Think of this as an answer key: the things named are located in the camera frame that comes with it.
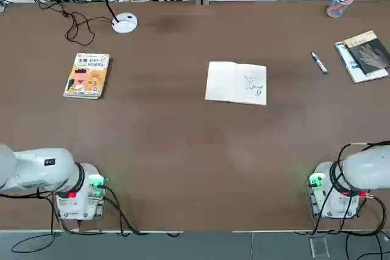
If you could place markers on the blue and white marker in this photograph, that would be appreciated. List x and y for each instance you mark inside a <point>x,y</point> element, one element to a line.
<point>319,63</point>

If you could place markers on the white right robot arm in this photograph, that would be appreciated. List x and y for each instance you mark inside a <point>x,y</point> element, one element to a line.
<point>365,168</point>

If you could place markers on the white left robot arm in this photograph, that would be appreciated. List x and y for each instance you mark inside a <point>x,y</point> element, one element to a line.
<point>45,168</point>

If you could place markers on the white desk lamp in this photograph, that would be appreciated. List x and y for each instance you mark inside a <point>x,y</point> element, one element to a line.
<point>125,24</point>

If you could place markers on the orange illustrated book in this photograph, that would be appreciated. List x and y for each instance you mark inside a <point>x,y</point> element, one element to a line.
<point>86,75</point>

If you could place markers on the clear plastic pen cup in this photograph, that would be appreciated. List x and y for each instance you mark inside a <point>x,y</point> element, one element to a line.
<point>336,8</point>

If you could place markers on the metal floor outlet plate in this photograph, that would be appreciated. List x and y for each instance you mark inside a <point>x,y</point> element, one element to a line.
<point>319,247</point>

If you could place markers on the dark book with hands cover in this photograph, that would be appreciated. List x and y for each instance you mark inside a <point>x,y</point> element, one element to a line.
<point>370,56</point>

